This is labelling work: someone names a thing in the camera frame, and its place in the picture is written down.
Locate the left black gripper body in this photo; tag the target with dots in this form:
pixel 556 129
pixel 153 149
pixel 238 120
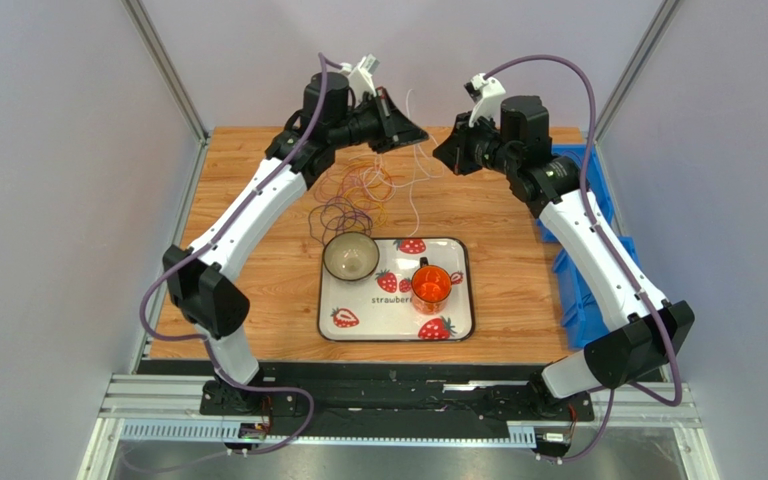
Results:
pixel 384 136

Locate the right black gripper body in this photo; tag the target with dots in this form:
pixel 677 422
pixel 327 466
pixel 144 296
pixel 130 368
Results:
pixel 466 149

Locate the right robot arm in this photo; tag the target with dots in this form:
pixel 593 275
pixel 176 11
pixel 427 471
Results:
pixel 510 135

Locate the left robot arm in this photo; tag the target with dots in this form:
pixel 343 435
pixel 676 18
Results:
pixel 200 278

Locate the beige ceramic bowl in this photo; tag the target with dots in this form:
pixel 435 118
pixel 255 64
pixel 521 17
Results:
pixel 351 256

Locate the far blue plastic bin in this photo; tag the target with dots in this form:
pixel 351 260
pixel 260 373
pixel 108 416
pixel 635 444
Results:
pixel 595 176

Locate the blue plastic bin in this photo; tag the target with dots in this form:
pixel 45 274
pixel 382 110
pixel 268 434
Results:
pixel 595 176
pixel 581 318

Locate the orange transparent mug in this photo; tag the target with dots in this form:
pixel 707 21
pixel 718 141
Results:
pixel 431 288

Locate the white strawberry tray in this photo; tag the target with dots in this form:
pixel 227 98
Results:
pixel 379 306

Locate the near blue plastic bin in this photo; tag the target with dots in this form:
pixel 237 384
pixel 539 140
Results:
pixel 581 318

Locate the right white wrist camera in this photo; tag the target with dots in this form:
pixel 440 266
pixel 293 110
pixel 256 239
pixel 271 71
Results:
pixel 487 95

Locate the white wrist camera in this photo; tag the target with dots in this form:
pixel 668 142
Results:
pixel 360 76
pixel 487 95

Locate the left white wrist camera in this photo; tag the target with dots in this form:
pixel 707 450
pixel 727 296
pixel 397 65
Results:
pixel 360 76

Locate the aluminium frame rail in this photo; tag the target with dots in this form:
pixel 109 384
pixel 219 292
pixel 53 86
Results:
pixel 149 422

